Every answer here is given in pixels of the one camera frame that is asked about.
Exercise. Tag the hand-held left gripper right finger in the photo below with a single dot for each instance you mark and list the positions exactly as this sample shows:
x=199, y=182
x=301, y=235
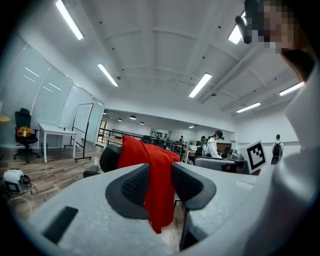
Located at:
x=225, y=200

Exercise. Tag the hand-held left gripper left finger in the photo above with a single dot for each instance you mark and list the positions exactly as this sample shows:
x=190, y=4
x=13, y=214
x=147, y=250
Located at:
x=100, y=225

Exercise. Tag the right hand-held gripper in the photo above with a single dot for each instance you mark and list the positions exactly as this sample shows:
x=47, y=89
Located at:
x=255, y=157

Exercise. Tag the red clothes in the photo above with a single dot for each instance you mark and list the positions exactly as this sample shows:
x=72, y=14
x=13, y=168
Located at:
x=155, y=175

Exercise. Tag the black office chair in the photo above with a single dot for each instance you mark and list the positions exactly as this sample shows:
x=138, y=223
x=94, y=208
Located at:
x=110, y=157

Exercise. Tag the black highback desk chair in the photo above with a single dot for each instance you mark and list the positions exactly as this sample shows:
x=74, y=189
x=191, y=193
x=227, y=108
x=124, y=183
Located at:
x=25, y=141

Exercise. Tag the long ceiling light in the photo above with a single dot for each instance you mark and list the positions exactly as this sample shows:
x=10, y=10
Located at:
x=292, y=88
x=248, y=107
x=200, y=85
x=236, y=33
x=70, y=20
x=108, y=75

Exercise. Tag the wood top table white legs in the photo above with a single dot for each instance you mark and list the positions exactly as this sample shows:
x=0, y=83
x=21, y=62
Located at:
x=113, y=139

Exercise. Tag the small mesh waste bin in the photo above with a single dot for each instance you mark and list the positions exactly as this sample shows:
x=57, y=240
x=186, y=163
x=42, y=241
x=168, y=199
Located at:
x=44, y=148

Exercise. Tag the black metal railing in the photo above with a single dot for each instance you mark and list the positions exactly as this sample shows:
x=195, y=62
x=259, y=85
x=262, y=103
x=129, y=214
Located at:
x=117, y=131

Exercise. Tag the white device on floor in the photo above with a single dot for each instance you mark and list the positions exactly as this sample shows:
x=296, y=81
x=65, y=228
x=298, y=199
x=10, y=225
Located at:
x=13, y=178

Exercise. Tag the white rectangular table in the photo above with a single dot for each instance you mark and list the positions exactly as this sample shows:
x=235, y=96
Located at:
x=57, y=130

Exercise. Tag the yellow bag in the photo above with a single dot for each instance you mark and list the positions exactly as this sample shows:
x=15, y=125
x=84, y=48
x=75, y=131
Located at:
x=23, y=131

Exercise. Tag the round wooden table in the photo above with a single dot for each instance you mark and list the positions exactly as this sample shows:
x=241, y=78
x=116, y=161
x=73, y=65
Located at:
x=3, y=118

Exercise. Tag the person's head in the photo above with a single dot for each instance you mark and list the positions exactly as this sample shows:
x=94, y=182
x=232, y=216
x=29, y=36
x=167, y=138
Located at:
x=282, y=25

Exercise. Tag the rolling whiteboard with black frame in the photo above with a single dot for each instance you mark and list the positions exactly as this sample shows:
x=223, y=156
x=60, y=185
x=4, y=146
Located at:
x=83, y=117

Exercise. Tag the black head-worn camera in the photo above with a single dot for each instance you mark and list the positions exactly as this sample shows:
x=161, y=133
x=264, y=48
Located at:
x=246, y=30

